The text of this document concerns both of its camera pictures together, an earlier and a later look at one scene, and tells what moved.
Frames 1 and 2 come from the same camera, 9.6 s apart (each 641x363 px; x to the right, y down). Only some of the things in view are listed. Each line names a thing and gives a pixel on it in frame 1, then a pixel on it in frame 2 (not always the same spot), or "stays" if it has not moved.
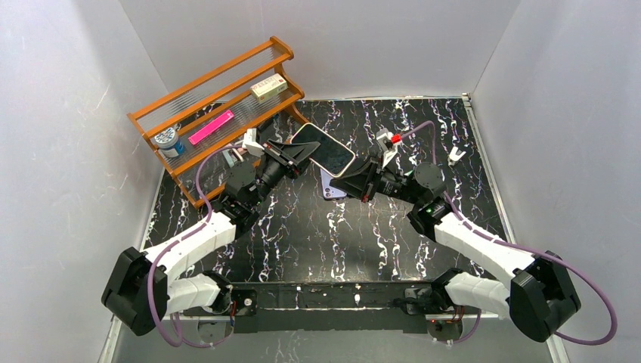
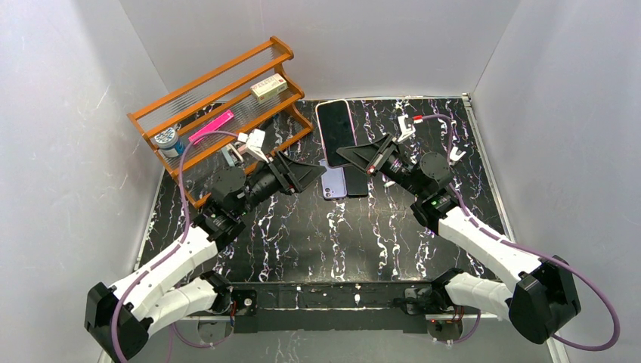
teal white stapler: x=232 y=156 stays
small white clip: x=453 y=157 stays
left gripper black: x=287 y=163 to x=284 y=173
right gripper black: x=371 y=178 to x=383 y=157
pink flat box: x=206 y=130 stays
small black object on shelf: x=260 y=128 stays
